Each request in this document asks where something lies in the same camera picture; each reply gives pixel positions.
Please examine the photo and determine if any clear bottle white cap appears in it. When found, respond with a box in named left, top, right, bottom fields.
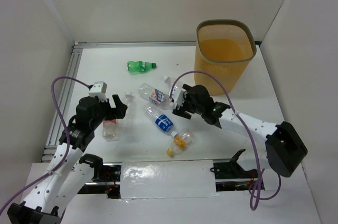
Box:
left=162, top=76, right=183, bottom=89
left=120, top=91, right=135, bottom=129

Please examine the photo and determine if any clear bottle orange white label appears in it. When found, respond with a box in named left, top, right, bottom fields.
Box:
left=138, top=83, right=173, bottom=110

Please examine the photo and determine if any clear bottle red label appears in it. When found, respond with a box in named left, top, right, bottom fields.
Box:
left=102, top=119, right=117, bottom=141

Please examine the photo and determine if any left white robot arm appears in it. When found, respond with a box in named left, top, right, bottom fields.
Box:
left=7, top=95, right=127, bottom=223

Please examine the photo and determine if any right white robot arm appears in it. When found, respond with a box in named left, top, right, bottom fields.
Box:
left=170, top=84, right=308, bottom=178

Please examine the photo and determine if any orange mesh waste bin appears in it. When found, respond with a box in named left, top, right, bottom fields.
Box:
left=194, top=20, right=257, bottom=92

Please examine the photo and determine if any clear bottle blue label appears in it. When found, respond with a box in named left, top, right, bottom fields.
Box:
left=145, top=103, right=179, bottom=138

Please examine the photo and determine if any clear bottle yellow cap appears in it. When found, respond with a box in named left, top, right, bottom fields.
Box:
left=165, top=129, right=193, bottom=158

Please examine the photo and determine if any green plastic bottle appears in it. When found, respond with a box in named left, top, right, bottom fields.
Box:
left=127, top=61, right=157, bottom=74

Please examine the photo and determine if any white tape sheet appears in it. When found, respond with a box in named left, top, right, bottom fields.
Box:
left=120, top=160, right=217, bottom=199

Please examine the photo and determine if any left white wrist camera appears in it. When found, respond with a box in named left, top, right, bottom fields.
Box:
left=88, top=81, right=107, bottom=97

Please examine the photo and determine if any aluminium frame rail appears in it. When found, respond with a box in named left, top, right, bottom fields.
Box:
left=41, top=41, right=195, bottom=163

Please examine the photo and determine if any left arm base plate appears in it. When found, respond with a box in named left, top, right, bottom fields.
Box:
left=78, top=163, right=122, bottom=199

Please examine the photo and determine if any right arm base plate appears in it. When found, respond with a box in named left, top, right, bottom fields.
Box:
left=210, top=149, right=258, bottom=192

